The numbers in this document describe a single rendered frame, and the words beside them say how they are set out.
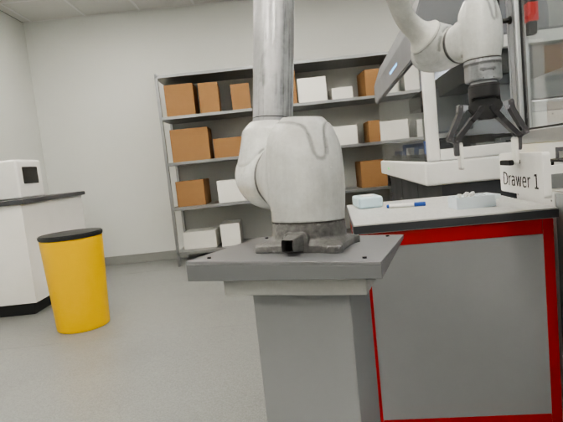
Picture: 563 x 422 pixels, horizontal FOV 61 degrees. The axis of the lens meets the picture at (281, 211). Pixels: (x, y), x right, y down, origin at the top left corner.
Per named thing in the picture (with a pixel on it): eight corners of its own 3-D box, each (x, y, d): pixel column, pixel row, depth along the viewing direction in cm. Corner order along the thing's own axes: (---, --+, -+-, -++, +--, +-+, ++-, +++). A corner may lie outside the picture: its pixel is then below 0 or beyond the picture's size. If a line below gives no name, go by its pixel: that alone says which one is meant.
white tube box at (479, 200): (457, 209, 151) (456, 198, 151) (448, 207, 160) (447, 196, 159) (496, 206, 151) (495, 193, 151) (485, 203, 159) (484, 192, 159)
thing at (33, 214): (-53, 326, 363) (-81, 167, 351) (26, 286, 478) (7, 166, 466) (40, 316, 363) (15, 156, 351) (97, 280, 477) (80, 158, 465)
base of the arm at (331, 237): (244, 256, 92) (241, 228, 91) (285, 241, 112) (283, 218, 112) (335, 256, 85) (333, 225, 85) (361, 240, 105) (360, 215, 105)
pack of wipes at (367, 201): (384, 207, 181) (383, 195, 181) (358, 209, 181) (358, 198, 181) (375, 203, 196) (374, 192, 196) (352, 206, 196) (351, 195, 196)
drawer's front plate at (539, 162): (544, 198, 112) (542, 151, 111) (501, 190, 141) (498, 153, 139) (552, 198, 112) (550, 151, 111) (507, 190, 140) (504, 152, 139)
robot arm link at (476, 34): (514, 54, 118) (475, 66, 130) (511, -11, 116) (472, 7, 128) (481, 54, 114) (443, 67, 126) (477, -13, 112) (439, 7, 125)
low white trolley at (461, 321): (374, 463, 149) (353, 225, 142) (362, 374, 211) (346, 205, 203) (570, 457, 143) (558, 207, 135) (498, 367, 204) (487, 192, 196)
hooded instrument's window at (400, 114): (426, 162, 207) (418, 56, 203) (382, 160, 384) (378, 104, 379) (711, 133, 194) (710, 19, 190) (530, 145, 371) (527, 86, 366)
